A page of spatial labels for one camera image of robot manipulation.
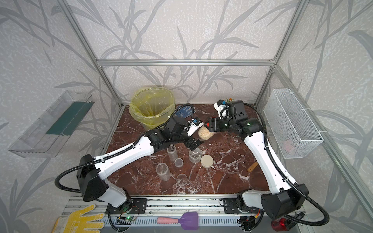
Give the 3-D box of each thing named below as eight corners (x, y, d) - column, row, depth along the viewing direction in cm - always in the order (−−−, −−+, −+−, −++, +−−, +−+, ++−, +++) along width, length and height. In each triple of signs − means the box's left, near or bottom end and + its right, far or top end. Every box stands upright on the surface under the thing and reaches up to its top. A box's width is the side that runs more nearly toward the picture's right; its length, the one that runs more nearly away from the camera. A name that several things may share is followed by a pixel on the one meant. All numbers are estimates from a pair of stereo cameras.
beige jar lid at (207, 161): (200, 167, 89) (201, 166, 87) (200, 155, 94) (200, 154, 92) (213, 167, 89) (213, 166, 87) (212, 155, 94) (212, 154, 92)
